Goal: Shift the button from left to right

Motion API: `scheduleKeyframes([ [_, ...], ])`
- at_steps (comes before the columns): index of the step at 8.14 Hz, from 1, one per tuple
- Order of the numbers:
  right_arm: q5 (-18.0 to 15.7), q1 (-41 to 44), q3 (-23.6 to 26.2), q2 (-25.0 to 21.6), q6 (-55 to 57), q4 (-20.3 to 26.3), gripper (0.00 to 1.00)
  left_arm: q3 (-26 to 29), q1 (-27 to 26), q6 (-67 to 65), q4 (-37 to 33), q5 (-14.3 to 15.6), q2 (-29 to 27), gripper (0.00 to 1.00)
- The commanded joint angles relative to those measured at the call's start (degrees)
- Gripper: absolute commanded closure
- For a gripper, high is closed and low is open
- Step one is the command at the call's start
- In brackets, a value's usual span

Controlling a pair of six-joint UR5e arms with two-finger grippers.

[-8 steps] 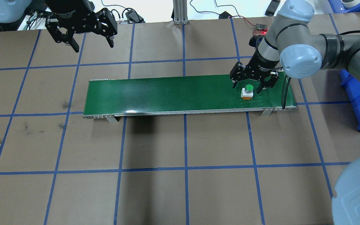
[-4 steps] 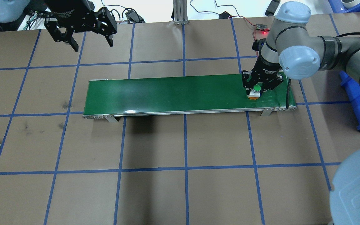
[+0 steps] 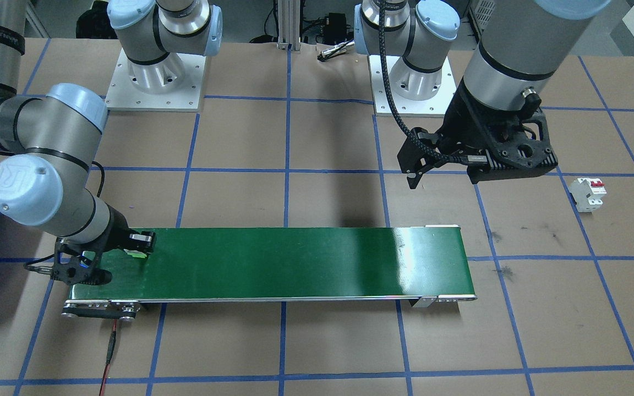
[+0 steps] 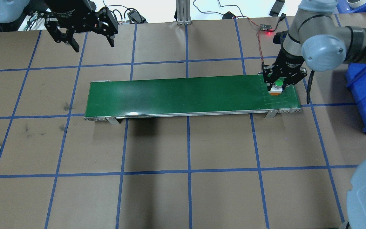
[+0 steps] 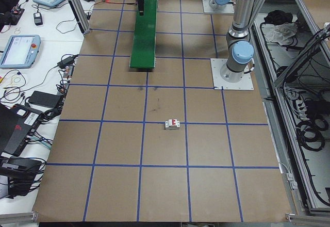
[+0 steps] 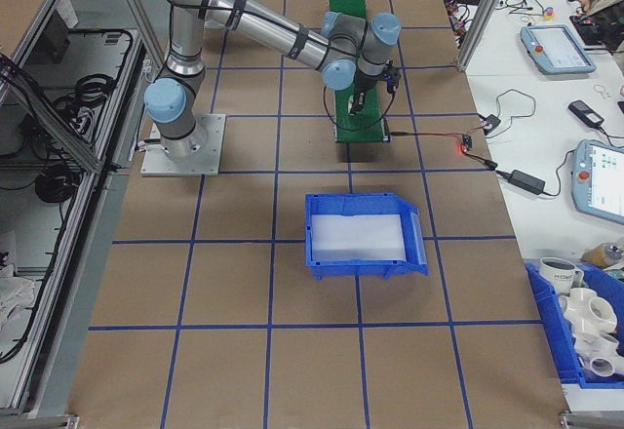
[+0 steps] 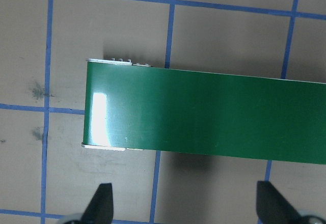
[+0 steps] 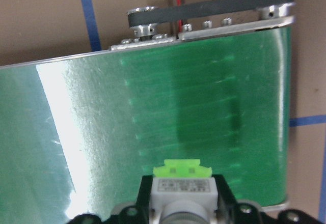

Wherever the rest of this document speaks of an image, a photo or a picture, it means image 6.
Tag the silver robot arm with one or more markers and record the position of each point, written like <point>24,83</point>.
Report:
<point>263,27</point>

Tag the green belt conveyor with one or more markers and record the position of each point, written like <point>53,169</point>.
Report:
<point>363,127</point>

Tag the small controller board red light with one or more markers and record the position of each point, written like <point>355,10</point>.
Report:
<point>466,144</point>

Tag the white foam liner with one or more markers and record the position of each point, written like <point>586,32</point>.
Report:
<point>356,236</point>

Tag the blue open-front storage bin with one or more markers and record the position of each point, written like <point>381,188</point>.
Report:
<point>414,253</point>

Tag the black power adapter brick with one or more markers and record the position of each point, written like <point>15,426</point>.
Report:
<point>526,181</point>

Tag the blue-grey teach pendant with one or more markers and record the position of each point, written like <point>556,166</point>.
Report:
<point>558,49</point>
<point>602,180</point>

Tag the black handheld device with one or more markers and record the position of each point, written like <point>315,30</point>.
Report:
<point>585,113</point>

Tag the white mug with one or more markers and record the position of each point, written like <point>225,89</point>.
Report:
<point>558,278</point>

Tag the yellow-brown packet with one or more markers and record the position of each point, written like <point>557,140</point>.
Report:
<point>602,253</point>

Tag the large dark blue bin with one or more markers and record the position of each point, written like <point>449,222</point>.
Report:
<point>551,331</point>

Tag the white PVC pipe fitting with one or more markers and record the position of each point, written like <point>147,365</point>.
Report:
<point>587,309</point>
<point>602,356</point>

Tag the white crumpled cloth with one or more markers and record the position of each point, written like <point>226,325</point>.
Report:
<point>14,287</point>

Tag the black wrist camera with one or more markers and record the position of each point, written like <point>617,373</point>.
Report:
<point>392,78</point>

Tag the tall aluminium profile post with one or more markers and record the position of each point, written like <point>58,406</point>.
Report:
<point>475,24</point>

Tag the white square base plate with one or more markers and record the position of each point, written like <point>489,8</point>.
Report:
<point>209,156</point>

